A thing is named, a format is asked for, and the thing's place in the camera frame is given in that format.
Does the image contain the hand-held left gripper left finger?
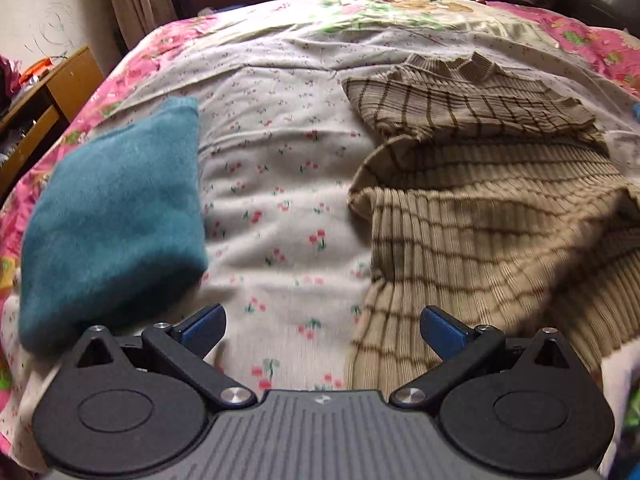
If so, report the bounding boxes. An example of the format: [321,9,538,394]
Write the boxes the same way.
[62,304,257,409]

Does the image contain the beige striped ribbed sweater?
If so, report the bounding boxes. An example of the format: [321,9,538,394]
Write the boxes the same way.
[341,51,640,395]

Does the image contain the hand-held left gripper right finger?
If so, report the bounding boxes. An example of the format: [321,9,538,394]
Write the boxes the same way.
[389,304,583,409]

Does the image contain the cherry print bed sheet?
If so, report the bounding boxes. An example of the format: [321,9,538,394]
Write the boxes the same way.
[0,27,640,471]

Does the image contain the beige curtain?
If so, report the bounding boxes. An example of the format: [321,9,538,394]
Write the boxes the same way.
[100,0,177,52]

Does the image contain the wooden nightstand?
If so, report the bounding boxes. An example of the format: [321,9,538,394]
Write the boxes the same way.
[0,45,107,197]

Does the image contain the orange toy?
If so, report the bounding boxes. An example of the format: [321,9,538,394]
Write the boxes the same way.
[19,57,68,88]

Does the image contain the teal folded cloth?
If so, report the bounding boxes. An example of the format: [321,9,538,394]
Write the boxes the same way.
[16,96,209,357]

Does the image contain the pink floral quilt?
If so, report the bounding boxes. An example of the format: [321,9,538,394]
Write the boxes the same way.
[0,0,640,411]

